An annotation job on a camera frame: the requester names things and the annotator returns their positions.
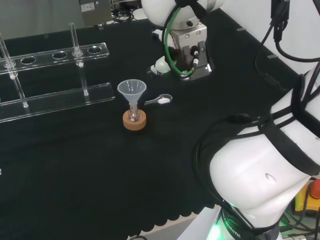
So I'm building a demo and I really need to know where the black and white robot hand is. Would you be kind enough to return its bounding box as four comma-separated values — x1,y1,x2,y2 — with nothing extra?
147,24,215,81

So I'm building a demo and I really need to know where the glass weighing funnel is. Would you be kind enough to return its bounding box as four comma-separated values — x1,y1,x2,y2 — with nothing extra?
144,93,173,106

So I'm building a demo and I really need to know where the clear plastic funnel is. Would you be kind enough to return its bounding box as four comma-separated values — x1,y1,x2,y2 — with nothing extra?
117,79,147,111

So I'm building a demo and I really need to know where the clear acrylic funnel stand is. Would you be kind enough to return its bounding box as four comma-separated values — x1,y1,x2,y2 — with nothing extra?
0,21,116,123

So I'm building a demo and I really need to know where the small round-bottom glass flask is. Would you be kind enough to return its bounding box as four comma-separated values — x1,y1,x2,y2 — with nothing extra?
127,102,140,123

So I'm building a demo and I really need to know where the grey metal box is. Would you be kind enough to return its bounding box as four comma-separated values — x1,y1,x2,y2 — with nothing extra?
79,0,112,26

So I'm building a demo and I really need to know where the black bench cloth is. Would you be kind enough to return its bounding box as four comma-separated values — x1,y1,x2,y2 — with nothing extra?
0,7,302,237

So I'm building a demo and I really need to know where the yellow stop button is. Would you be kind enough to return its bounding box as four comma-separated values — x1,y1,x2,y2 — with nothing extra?
294,176,320,218

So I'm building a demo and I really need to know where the green cable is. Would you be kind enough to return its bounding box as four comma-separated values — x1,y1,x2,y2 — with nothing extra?
163,6,199,76

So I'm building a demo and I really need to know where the black cable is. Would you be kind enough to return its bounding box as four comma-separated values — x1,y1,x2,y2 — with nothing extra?
254,0,320,77

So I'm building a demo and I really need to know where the cork ring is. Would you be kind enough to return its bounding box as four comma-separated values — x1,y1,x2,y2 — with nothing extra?
122,109,147,131

